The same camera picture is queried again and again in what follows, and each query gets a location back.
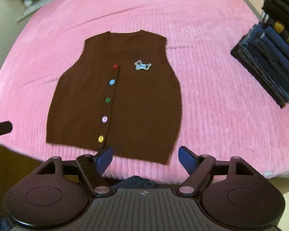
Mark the pink ribbed blanket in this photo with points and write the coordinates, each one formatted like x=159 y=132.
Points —
x=221 y=125

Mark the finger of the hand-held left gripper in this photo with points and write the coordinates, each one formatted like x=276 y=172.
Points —
x=1 y=128

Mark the dark blue fuzzy rug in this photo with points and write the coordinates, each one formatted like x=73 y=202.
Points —
x=137 y=181

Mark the stack of folded black clothes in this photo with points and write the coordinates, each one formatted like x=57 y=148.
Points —
x=283 y=9

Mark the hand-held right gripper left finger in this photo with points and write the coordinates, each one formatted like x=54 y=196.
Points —
x=104 y=159

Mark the stack of folded blue clothes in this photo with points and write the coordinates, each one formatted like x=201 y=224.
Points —
x=267 y=62

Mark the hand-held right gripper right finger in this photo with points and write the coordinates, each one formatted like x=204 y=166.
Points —
x=186 y=159

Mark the brown vest with coloured buttons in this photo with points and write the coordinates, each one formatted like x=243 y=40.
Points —
x=134 y=105

